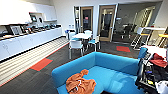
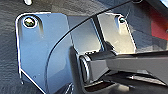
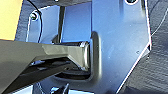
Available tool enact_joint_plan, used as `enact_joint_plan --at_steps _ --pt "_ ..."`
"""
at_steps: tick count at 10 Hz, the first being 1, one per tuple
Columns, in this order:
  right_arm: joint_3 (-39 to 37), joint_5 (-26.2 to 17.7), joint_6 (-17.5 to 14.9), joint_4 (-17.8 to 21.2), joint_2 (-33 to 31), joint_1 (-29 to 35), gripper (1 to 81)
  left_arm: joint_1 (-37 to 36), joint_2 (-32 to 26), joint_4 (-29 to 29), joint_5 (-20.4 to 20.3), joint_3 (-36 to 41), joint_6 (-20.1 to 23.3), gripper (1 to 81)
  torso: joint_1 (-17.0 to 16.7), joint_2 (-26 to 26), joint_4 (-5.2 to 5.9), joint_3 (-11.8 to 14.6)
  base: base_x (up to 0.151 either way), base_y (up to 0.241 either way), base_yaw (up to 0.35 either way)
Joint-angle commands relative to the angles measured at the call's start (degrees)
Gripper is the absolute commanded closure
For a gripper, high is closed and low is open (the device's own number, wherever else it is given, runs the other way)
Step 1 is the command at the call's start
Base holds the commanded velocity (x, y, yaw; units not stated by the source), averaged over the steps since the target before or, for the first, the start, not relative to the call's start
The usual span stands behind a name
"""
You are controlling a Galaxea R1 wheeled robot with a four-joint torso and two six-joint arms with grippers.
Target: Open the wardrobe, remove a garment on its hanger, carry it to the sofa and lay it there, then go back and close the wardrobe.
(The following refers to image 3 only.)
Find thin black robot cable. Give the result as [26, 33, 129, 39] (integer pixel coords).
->
[26, 0, 46, 45]

